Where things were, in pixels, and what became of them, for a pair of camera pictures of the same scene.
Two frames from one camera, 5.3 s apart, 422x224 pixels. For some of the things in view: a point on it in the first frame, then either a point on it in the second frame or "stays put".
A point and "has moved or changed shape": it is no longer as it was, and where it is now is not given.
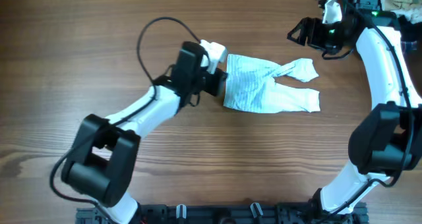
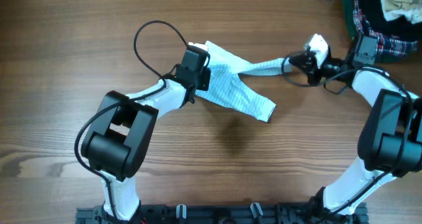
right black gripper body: (312, 33) to (316, 66)
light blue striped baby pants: (251, 85) has moved or changed shape
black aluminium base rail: (228, 214) stays put
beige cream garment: (405, 1) stays put
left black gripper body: (210, 81) to (202, 80)
